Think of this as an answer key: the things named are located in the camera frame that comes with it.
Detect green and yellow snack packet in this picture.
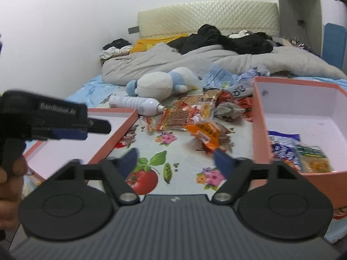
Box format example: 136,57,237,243
297,145,333,174

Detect blue noodle packet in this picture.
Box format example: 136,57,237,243
268,131,303,170

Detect clear blue printed plastic bag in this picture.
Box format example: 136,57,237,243
195,61,272,98

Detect silver grey snack packet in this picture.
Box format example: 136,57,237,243
214,101,246,121

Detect pile of folded clothes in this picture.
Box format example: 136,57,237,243
99,38,133,60

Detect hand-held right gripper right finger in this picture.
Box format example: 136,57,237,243
211,148,300,205

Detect pink cardboard box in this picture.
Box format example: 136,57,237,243
252,76,347,209

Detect pink box lid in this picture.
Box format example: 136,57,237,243
23,108,139,180

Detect light blue bed sheet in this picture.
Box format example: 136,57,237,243
66,74,128,107

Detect black clothing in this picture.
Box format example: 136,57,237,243
167,24,274,55

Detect person's left hand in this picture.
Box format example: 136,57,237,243
0,157,29,226

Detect yellow cloth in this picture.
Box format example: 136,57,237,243
129,33,189,55

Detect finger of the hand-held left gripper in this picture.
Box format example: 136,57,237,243
53,128,88,141
87,118,112,135

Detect floral printed sheet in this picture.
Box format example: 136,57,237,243
24,87,347,223

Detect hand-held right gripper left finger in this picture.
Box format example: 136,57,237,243
45,148,141,206

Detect yellow brown snack packet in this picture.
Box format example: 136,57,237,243
146,111,174,132

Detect white cabinet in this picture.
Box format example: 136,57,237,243
275,0,347,57

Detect cream quilted headboard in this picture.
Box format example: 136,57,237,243
136,1,281,38

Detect white cloth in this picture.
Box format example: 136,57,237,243
228,30,254,39

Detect blue chair back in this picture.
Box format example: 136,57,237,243
322,23,347,69

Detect grey duvet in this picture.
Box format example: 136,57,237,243
101,43,346,86

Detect white and blue plush toy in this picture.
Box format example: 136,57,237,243
126,67,200,97

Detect brown and red snack packet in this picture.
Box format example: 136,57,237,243
163,97,217,130

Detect white spray bottle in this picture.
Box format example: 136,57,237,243
108,95,165,115

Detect white printed plastic bag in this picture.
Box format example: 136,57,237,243
228,82,254,98

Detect orange snack packet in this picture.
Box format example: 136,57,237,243
186,122,234,155

